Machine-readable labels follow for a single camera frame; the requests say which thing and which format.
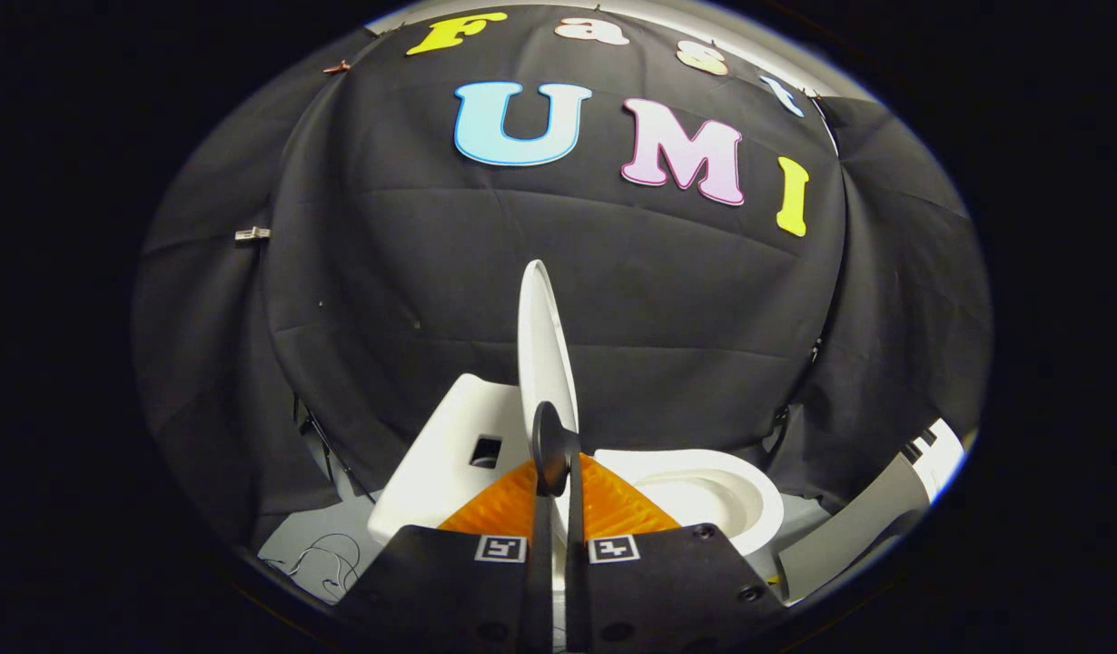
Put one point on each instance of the white toilet lid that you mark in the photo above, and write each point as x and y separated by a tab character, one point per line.
545	336

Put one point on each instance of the grey board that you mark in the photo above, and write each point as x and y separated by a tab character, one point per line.
849	536

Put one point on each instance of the copper metal clip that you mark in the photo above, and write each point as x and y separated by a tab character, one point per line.
337	66

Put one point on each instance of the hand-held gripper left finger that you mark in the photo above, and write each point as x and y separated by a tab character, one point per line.
540	563

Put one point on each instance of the white toilet seat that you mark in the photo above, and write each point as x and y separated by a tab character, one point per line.
758	500

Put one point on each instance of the black backdrop cloth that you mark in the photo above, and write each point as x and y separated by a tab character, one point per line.
431	272

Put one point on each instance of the white panel with black bars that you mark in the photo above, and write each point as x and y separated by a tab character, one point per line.
944	454

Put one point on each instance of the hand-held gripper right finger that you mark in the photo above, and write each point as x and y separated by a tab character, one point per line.
578	563

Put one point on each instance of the white ceramic toilet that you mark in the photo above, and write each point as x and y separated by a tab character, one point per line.
440	454

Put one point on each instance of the silver metal clip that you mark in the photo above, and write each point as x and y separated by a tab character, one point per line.
252	233

